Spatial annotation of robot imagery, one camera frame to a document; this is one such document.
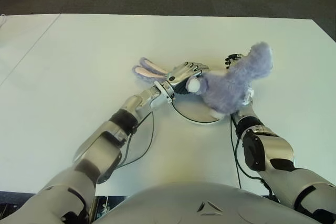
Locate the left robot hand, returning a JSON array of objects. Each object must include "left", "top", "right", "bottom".
[{"left": 166, "top": 61, "right": 209, "bottom": 95}]

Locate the silver robot torso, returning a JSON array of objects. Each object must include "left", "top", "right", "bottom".
[{"left": 91, "top": 182, "right": 323, "bottom": 224}]

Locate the purple plush bunny doll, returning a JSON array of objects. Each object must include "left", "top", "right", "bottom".
[{"left": 132, "top": 41, "right": 273, "bottom": 119}]

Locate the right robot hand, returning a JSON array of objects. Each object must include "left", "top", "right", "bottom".
[{"left": 224, "top": 53, "right": 245, "bottom": 69}]

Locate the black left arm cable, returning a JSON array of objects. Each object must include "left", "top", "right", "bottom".
[{"left": 115, "top": 111, "right": 155, "bottom": 168}]

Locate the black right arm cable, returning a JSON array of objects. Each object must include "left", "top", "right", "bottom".
[{"left": 230, "top": 115, "right": 276, "bottom": 201}]

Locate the white plate black rim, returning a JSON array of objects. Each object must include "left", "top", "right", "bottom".
[{"left": 172, "top": 94, "right": 227, "bottom": 125}]

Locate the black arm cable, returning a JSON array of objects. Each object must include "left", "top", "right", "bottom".
[
  {"left": 115, "top": 111, "right": 155, "bottom": 168},
  {"left": 230, "top": 115, "right": 276, "bottom": 201}
]

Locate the metal table leg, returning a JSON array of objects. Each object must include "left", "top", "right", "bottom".
[{"left": 88, "top": 196, "right": 99, "bottom": 221}]

